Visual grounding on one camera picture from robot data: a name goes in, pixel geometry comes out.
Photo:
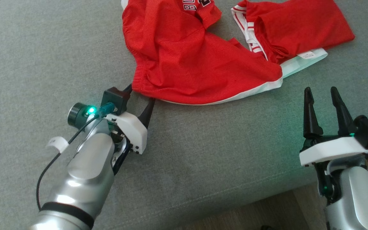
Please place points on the yellow grey sofa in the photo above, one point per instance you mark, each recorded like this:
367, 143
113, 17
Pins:
43, 48

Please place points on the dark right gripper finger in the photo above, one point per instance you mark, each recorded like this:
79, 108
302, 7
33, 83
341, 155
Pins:
343, 115
311, 118

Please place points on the dark left wrist camera box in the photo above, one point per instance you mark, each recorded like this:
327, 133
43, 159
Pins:
115, 99

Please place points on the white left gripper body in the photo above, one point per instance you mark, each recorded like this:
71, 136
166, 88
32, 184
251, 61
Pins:
133, 131

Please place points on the red garment striped white trim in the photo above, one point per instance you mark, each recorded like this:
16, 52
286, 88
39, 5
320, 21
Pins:
299, 28

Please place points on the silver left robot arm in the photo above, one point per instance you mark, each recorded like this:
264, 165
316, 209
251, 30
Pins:
88, 179

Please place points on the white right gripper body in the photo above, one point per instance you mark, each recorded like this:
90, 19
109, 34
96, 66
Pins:
334, 150

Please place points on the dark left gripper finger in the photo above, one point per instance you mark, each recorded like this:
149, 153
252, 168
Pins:
128, 88
147, 115

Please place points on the teal left camera connector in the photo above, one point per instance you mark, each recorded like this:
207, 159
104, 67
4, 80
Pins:
106, 109

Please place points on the red garment wide white band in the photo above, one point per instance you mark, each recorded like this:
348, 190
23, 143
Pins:
177, 57

